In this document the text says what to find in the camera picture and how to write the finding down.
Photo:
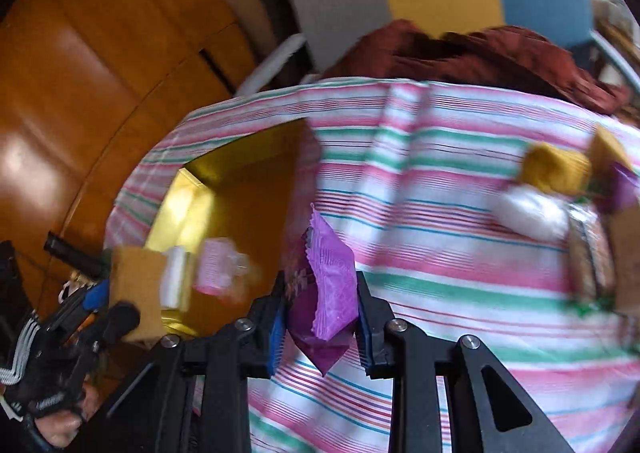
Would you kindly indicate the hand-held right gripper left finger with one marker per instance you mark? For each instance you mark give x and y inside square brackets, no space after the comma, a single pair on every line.
[274,338]

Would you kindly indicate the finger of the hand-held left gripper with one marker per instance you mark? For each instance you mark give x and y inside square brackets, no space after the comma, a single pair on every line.
[117,318]
[75,253]

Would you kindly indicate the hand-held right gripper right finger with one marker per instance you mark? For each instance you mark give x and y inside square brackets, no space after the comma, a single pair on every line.
[364,338]

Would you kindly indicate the purple snack packet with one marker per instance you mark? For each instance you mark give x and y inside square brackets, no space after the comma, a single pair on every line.
[327,278]
[622,188]

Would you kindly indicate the pink hair roller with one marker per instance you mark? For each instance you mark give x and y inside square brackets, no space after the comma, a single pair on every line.
[215,268]

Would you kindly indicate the gold box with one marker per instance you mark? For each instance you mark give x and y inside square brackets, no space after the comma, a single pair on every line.
[235,193]

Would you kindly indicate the white plastic bag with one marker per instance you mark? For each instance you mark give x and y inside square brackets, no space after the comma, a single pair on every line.
[530,210]

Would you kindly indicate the wafer packet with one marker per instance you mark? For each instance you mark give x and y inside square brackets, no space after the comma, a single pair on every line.
[592,253]

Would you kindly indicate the yellow knitted item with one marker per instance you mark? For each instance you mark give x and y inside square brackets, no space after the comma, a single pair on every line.
[555,168]

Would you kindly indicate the person's left hand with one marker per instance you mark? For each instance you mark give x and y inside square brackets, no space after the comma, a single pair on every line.
[57,428]

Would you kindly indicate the striped tablecloth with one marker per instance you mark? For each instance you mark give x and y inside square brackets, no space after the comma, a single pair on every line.
[450,283]

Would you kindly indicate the wooden wardrobe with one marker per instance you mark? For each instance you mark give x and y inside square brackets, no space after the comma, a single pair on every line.
[75,58]

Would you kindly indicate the small pale carton box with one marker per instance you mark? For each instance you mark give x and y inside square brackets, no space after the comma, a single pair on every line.
[626,268]

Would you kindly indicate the maroon cloth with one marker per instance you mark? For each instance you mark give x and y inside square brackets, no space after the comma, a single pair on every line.
[450,53]

